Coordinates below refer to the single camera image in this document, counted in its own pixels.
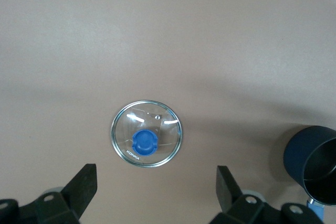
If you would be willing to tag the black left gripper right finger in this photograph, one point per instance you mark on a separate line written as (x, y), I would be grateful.
(249, 211)

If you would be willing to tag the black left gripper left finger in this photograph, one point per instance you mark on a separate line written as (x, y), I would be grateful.
(52, 208)

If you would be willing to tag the glass lid with blue knob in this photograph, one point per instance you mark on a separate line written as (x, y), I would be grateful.
(144, 142)

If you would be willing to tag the brown table cover cloth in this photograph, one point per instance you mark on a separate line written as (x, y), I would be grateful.
(168, 37)

